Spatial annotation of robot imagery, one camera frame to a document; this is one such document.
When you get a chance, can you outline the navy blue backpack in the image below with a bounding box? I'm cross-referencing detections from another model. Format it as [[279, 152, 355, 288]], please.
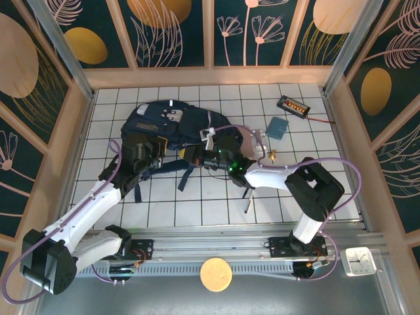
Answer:
[[120, 100, 245, 203]]

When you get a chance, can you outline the black silver pen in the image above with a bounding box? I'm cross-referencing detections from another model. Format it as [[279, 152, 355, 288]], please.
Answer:
[[243, 187, 254, 215]]

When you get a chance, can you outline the small blue notebook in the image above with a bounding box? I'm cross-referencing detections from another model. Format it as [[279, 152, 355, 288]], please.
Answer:
[[264, 117, 289, 140]]

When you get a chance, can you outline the white holder with silver tube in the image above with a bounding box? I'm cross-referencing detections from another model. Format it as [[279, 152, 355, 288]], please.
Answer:
[[251, 129, 269, 155]]

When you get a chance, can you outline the black board with yellow connectors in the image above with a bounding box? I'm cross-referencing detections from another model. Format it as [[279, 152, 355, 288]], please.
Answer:
[[276, 94, 311, 118]]

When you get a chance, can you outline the round cork disc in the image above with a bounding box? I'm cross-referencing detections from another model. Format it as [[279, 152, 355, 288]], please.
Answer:
[[199, 257, 233, 293]]

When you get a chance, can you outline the white square clock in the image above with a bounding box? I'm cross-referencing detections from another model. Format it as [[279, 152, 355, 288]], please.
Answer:
[[340, 246, 378, 278]]

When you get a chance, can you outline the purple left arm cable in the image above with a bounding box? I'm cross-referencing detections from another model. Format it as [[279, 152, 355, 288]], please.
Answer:
[[0, 139, 132, 305]]

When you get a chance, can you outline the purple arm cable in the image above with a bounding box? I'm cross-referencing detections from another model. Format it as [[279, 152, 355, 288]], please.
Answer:
[[0, 139, 132, 305], [209, 124, 364, 283]]

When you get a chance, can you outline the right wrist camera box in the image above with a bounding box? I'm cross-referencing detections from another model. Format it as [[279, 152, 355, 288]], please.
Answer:
[[198, 127, 217, 151]]

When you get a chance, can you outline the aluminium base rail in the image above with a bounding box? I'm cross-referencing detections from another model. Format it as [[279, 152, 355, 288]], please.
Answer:
[[34, 226, 387, 263]]

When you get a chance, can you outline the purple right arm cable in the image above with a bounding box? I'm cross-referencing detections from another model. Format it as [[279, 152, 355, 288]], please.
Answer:
[[209, 124, 364, 283]]

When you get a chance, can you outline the red black power cable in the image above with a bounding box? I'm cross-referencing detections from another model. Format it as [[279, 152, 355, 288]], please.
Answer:
[[307, 115, 336, 125]]

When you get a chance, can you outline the grey slotted cable tray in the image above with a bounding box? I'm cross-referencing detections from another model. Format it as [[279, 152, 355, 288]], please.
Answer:
[[77, 262, 298, 282]]

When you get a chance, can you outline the aluminium corner post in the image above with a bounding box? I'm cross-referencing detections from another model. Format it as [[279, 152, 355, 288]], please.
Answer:
[[28, 0, 96, 100], [322, 0, 385, 96]]

